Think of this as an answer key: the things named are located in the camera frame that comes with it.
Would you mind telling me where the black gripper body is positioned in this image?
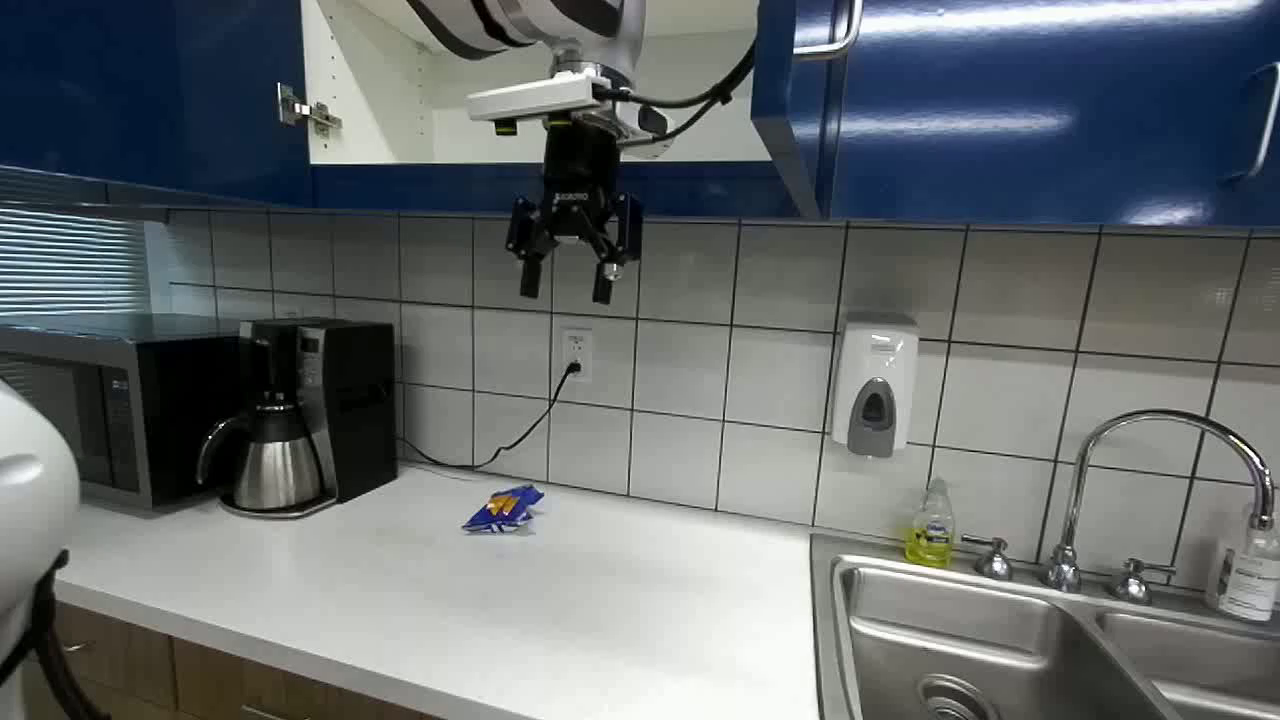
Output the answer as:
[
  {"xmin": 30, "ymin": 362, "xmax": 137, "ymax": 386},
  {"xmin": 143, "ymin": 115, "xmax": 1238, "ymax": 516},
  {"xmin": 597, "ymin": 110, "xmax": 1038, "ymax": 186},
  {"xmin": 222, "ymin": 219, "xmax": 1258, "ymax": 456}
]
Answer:
[{"xmin": 530, "ymin": 115, "xmax": 629, "ymax": 247}]

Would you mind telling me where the metal cabinet hinge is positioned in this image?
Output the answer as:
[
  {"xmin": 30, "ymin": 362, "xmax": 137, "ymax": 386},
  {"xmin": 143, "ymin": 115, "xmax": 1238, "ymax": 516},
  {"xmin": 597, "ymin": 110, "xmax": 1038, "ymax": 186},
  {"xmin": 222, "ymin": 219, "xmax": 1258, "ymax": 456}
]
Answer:
[{"xmin": 273, "ymin": 77, "xmax": 345, "ymax": 139}]

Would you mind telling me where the blue cabinet door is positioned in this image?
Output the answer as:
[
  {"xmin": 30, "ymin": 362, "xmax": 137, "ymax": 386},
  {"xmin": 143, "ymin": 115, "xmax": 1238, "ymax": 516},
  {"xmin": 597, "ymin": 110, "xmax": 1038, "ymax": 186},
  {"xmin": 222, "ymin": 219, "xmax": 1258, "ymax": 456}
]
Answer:
[
  {"xmin": 747, "ymin": 0, "xmax": 1280, "ymax": 234},
  {"xmin": 0, "ymin": 0, "xmax": 320, "ymax": 211}
]

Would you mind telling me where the wooden base cabinet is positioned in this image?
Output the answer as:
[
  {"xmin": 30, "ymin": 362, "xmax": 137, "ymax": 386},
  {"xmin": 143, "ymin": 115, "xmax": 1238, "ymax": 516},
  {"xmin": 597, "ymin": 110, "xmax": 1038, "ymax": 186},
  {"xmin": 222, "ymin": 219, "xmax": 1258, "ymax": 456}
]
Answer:
[{"xmin": 22, "ymin": 595, "xmax": 437, "ymax": 720}]

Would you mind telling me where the black coffee maker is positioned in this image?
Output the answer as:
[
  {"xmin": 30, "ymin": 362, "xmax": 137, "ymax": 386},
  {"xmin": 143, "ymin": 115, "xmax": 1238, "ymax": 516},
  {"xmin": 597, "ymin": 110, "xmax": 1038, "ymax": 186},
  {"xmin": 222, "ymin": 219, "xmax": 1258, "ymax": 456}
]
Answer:
[{"xmin": 234, "ymin": 318, "xmax": 399, "ymax": 519}]

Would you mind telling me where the blue snack bag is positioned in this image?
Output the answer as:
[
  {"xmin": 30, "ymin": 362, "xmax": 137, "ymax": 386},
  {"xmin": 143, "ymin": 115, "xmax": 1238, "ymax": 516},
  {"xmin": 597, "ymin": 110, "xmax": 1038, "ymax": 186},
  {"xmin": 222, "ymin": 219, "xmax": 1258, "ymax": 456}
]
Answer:
[{"xmin": 459, "ymin": 482, "xmax": 547, "ymax": 539}]

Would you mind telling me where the stainless steel coffee carafe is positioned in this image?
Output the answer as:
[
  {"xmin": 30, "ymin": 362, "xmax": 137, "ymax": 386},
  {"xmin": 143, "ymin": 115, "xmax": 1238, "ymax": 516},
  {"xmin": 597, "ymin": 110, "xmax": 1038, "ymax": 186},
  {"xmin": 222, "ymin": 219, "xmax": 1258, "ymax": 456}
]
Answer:
[{"xmin": 192, "ymin": 391, "xmax": 332, "ymax": 519}]

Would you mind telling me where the yellow dish soap bottle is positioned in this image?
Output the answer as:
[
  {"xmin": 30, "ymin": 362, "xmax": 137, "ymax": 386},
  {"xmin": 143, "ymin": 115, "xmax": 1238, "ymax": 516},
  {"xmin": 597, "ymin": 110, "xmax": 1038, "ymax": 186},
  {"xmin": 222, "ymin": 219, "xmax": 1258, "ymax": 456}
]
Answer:
[{"xmin": 898, "ymin": 476, "xmax": 958, "ymax": 571}]

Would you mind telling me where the black microwave oven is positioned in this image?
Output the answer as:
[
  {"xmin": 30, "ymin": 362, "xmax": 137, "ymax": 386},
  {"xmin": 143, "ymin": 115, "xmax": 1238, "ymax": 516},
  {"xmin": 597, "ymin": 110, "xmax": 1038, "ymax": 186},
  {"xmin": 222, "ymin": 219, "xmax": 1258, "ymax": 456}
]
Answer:
[{"xmin": 0, "ymin": 318, "xmax": 251, "ymax": 519}]

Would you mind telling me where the stainless steel sink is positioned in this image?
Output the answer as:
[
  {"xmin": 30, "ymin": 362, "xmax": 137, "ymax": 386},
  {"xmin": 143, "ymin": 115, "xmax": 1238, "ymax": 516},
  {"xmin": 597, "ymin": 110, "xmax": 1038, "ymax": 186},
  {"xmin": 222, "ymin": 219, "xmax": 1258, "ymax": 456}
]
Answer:
[{"xmin": 809, "ymin": 534, "xmax": 1280, "ymax": 720}]

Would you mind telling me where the chrome gooseneck faucet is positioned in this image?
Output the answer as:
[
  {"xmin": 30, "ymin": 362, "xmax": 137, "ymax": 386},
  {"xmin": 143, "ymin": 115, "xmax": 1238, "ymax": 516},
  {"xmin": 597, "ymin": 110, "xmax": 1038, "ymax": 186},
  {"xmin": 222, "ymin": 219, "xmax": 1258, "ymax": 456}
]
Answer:
[{"xmin": 1036, "ymin": 405, "xmax": 1280, "ymax": 595}]

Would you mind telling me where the white pump soap bottle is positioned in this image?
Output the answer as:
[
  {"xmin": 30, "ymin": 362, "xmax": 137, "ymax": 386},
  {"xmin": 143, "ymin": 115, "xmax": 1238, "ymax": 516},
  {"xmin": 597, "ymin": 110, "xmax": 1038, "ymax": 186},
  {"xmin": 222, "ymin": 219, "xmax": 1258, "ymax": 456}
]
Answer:
[{"xmin": 1209, "ymin": 505, "xmax": 1280, "ymax": 627}]

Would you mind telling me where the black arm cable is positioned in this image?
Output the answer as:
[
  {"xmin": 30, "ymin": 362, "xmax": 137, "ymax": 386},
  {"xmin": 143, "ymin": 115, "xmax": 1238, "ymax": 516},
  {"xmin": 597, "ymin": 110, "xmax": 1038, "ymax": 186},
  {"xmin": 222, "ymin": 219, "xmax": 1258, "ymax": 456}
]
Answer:
[{"xmin": 590, "ymin": 36, "xmax": 762, "ymax": 150}]

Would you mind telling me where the white wall outlet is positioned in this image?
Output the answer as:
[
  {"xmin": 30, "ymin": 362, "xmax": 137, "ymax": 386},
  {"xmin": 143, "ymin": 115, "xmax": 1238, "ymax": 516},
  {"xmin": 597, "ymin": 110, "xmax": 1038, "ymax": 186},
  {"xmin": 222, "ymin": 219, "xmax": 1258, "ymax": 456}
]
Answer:
[{"xmin": 557, "ymin": 324, "xmax": 601, "ymax": 386}]

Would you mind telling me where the black power cord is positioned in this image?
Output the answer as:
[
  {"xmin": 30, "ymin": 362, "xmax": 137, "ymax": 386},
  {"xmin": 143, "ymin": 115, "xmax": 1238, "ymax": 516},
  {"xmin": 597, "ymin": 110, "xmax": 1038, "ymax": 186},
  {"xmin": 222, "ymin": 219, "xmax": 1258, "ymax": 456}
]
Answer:
[{"xmin": 397, "ymin": 355, "xmax": 587, "ymax": 476}]

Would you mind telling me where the white wall soap dispenser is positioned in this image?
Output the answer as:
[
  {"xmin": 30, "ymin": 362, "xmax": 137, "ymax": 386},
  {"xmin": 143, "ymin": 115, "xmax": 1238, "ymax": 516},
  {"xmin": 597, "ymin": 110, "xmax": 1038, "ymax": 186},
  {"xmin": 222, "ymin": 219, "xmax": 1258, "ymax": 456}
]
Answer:
[{"xmin": 827, "ymin": 318, "xmax": 922, "ymax": 460}]

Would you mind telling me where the chrome faucet handle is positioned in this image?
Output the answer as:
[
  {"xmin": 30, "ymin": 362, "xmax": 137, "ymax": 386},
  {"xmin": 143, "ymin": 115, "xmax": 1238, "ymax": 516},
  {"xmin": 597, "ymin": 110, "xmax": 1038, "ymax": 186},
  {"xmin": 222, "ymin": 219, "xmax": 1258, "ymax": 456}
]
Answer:
[
  {"xmin": 958, "ymin": 534, "xmax": 1020, "ymax": 586},
  {"xmin": 1106, "ymin": 558, "xmax": 1179, "ymax": 607}
]

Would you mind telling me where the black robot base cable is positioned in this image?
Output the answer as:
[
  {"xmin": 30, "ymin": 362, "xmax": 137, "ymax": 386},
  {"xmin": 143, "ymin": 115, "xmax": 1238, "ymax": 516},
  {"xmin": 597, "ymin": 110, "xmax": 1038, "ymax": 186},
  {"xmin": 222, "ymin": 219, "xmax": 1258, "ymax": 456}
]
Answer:
[{"xmin": 0, "ymin": 549, "xmax": 110, "ymax": 720}]

